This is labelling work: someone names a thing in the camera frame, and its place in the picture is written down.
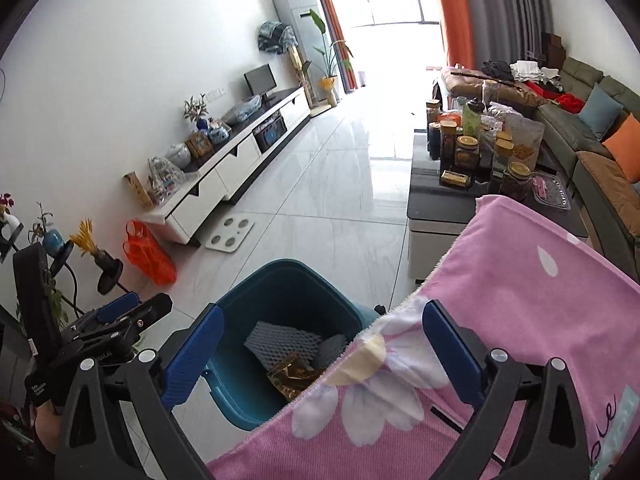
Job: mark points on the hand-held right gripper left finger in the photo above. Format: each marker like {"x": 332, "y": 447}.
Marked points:
{"x": 192, "y": 355}

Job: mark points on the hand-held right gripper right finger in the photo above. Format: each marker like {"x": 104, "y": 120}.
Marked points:
{"x": 450, "y": 350}

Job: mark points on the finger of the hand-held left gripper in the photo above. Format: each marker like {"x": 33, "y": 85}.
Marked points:
{"x": 150, "y": 311}
{"x": 120, "y": 306}

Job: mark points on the teal plastic bin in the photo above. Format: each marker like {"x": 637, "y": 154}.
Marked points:
{"x": 280, "y": 290}

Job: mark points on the person's left forearm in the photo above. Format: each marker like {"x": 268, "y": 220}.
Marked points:
{"x": 46, "y": 425}

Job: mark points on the black vase with yellow wheat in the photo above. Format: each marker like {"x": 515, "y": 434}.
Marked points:
{"x": 107, "y": 265}

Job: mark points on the blue vase with twigs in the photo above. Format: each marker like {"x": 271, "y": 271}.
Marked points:
{"x": 50, "y": 241}

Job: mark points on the orange plastic bag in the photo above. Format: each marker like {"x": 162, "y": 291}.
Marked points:
{"x": 147, "y": 255}

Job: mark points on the pink floral blanket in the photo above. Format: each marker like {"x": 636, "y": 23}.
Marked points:
{"x": 525, "y": 320}

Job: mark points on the purple flowers in white vase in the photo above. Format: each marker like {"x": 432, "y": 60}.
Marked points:
{"x": 7, "y": 210}

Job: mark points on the light grey foam sheet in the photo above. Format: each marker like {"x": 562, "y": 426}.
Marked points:
{"x": 280, "y": 342}

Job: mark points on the crumpled gold wrapper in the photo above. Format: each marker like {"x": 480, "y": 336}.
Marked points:
{"x": 292, "y": 377}

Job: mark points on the white bathroom scale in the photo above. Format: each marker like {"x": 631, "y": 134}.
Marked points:
{"x": 230, "y": 232}

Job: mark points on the dark grey foam piece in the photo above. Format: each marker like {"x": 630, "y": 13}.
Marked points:
{"x": 332, "y": 347}

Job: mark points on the tan cardboard box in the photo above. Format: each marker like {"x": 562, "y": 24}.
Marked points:
{"x": 139, "y": 187}

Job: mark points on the clear bag of items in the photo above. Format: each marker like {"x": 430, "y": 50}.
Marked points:
{"x": 165, "y": 180}

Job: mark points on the dark glass coffee table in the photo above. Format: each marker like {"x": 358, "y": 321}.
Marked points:
{"x": 435, "y": 200}

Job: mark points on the white ceramic jar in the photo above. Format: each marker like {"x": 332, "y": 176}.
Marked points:
{"x": 177, "y": 154}

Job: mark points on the white and black cabinet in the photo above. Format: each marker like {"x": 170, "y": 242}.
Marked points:
{"x": 235, "y": 157}

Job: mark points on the clear box with red label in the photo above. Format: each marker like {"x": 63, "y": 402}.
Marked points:
{"x": 552, "y": 190}

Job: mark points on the blue and white teapot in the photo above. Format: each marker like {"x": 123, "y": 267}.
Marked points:
{"x": 218, "y": 132}

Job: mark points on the plant in blue vase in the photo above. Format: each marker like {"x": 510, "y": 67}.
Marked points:
{"x": 197, "y": 112}

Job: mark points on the paper snack bag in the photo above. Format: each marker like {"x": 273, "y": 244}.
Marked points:
{"x": 522, "y": 142}

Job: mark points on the plastic wrapped bundle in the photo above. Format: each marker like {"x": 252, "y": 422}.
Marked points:
{"x": 245, "y": 109}

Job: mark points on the green sectional sofa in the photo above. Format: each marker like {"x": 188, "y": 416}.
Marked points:
{"x": 565, "y": 125}

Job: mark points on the black monitor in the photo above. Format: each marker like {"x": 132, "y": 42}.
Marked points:
{"x": 260, "y": 80}

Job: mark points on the orange cushion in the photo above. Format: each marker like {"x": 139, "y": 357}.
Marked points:
{"x": 625, "y": 147}

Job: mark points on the pile of red clothes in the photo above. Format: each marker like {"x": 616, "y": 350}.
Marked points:
{"x": 555, "y": 95}

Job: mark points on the blue cushion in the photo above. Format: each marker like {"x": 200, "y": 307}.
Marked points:
{"x": 600, "y": 110}

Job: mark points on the pile of black clothes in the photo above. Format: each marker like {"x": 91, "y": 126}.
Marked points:
{"x": 495, "y": 69}

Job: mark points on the yellow flowers in vase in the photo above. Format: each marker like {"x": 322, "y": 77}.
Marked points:
{"x": 327, "y": 85}

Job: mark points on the pile of white clothes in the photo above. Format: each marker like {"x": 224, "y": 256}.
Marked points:
{"x": 530, "y": 67}

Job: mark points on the fan under blue cover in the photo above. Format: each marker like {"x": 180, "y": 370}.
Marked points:
{"x": 275, "y": 35}

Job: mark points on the tall green leafy plant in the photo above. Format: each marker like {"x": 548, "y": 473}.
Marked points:
{"x": 325, "y": 45}

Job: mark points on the dark stacked boxes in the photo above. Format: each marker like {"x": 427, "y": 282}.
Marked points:
{"x": 552, "y": 47}

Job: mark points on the white standing air conditioner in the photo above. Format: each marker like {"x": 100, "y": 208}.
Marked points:
{"x": 300, "y": 20}

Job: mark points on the orange and grey curtain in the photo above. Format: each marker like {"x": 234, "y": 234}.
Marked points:
{"x": 330, "y": 15}

